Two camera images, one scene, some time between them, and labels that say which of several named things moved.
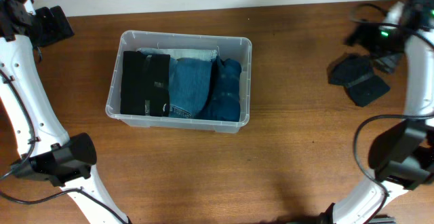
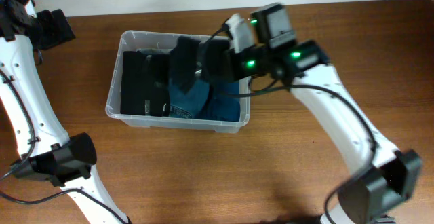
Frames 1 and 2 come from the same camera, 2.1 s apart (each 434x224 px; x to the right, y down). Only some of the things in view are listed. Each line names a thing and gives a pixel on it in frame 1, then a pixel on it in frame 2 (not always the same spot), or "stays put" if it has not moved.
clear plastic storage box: x=239 y=48 stays put
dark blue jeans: x=189 y=83 stays put
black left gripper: x=57 y=26 stays put
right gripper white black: x=383 y=63 → x=232 y=72
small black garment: x=357 y=73 → x=183 y=61
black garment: x=145 y=77 stays put
